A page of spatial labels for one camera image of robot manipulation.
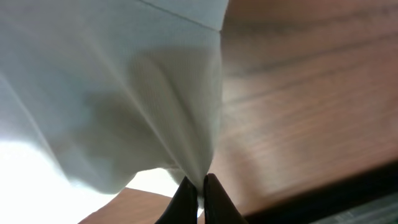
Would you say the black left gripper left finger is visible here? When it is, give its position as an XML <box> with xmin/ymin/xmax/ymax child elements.
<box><xmin>155</xmin><ymin>177</ymin><xmax>198</xmax><ymax>224</ymax></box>

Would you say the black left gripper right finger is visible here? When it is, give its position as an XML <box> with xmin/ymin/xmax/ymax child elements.
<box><xmin>203</xmin><ymin>174</ymin><xmax>248</xmax><ymax>224</ymax></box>

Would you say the white printed t-shirt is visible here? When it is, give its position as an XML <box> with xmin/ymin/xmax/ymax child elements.
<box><xmin>1</xmin><ymin>1</ymin><xmax>228</xmax><ymax>202</ymax></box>

